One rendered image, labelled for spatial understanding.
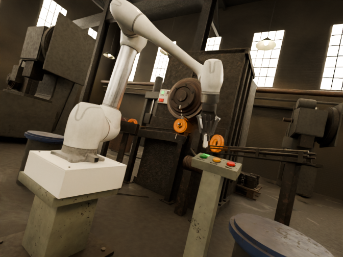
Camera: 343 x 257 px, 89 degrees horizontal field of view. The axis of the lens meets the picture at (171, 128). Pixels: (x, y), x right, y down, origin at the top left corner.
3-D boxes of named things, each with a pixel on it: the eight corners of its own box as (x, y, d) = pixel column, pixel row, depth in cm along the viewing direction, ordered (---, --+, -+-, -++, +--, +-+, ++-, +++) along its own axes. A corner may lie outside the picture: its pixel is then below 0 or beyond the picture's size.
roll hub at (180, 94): (198, 84, 181) (193, 110, 179) (174, 84, 196) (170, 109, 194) (195, 82, 176) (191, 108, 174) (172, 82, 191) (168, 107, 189)
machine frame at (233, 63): (163, 177, 284) (188, 74, 292) (229, 204, 227) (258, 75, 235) (131, 181, 222) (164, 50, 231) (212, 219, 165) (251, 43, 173)
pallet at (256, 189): (189, 176, 344) (194, 154, 346) (205, 174, 411) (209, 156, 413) (255, 200, 276) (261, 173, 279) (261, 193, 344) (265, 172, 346)
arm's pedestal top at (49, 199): (50, 208, 63) (53, 197, 63) (17, 179, 80) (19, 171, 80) (117, 194, 91) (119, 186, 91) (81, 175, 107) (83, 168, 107)
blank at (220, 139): (214, 155, 152) (211, 155, 151) (211, 140, 161) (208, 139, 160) (225, 147, 141) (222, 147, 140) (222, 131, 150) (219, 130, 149)
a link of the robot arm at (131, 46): (77, 137, 97) (97, 136, 119) (104, 146, 96) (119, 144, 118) (121, 7, 98) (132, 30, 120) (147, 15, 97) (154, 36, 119)
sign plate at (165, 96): (158, 102, 228) (161, 89, 229) (174, 104, 214) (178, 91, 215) (157, 102, 226) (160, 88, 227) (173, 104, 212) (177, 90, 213)
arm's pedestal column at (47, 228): (17, 311, 56) (43, 216, 58) (-18, 246, 77) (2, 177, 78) (113, 254, 91) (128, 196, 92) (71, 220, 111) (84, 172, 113)
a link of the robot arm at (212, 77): (221, 92, 82) (221, 92, 94) (225, 57, 78) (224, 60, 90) (198, 91, 84) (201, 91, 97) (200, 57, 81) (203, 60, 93)
